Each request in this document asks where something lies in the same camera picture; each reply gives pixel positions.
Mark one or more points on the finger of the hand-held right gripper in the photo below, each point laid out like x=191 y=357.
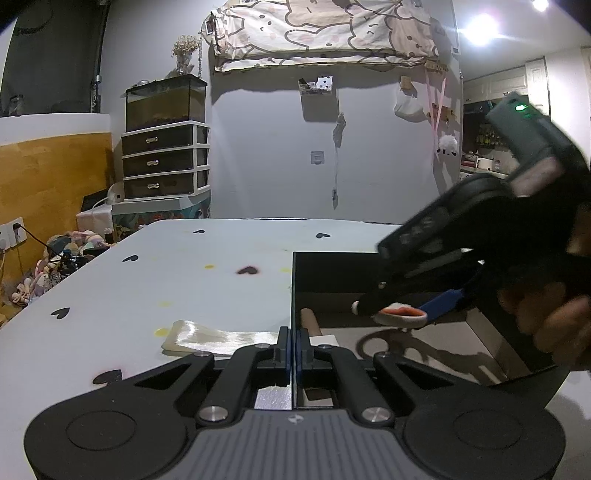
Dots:
x=443 y=302
x=415 y=284

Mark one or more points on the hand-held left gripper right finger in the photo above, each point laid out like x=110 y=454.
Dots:
x=300 y=353

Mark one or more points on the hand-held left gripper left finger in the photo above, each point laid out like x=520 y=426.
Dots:
x=286 y=353

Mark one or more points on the heart-shaped orange white dish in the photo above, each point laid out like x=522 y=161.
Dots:
x=401 y=318

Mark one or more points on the black storage box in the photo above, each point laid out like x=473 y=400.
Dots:
x=332 y=277

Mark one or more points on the person's right hand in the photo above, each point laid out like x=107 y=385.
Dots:
x=554 y=327

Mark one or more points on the white cube adapter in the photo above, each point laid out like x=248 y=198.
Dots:
x=323 y=340

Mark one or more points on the brown tube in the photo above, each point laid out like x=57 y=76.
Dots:
x=310 y=323

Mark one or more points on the white kitchen appliance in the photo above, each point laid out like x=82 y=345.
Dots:
x=485 y=165

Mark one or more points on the translucent plastic piece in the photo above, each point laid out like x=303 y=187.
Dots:
x=207 y=337

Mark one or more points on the white plush sheep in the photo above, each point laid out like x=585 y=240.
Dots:
x=448 y=145

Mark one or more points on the white kitchen cabinet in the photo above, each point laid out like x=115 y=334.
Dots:
x=498 y=85

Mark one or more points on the pink ribbons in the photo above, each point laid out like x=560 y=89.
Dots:
x=436 y=120

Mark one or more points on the white hanging bag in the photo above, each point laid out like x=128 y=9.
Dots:
x=408 y=106

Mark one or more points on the grey hanging ornament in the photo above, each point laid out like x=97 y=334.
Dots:
x=339 y=131

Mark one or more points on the wooden hook rack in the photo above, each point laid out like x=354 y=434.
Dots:
x=436 y=66

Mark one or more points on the colourful printed storage box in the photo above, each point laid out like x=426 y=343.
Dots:
x=161 y=214

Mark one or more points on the ceiling light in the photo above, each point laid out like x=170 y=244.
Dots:
x=482 y=27

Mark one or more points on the white plastic drawer unit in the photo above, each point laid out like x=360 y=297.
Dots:
x=161 y=161

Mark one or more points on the pile of plush toys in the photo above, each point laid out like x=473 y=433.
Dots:
x=60 y=263

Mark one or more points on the printed blanket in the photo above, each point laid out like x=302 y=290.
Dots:
x=323 y=32

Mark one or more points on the glass fish tank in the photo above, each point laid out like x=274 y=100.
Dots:
x=166 y=104

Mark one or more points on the dried flower bouquet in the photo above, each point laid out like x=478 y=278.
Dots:
x=185 y=50

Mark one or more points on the wall switch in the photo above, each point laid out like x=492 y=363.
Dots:
x=317 y=158

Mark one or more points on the small wall shelf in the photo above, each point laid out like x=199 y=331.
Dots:
x=316 y=86

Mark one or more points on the wall socket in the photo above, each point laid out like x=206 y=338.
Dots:
x=14 y=233

